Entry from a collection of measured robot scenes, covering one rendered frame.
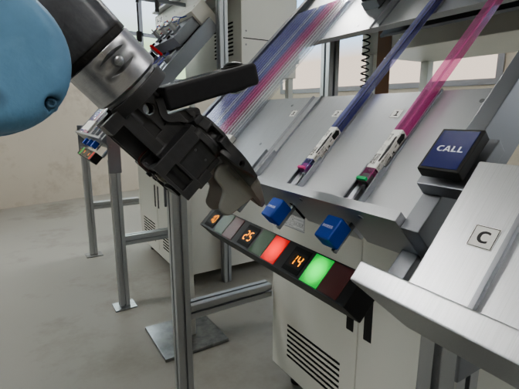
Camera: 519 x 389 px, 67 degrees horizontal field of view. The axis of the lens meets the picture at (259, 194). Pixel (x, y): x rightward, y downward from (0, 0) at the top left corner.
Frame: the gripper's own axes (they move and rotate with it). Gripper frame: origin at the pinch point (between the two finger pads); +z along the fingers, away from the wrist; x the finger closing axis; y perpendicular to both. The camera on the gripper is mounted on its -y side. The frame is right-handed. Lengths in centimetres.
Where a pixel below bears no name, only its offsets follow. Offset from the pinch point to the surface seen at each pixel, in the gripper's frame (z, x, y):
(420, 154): 3.8, 15.0, -12.3
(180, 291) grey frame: 30, -49, 20
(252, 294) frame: 51, -50, 9
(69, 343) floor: 40, -104, 63
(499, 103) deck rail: 2.6, 20.7, -18.8
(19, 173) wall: 13, -363, 47
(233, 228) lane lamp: 4.8, -7.4, 4.5
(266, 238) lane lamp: 4.8, 0.5, 3.7
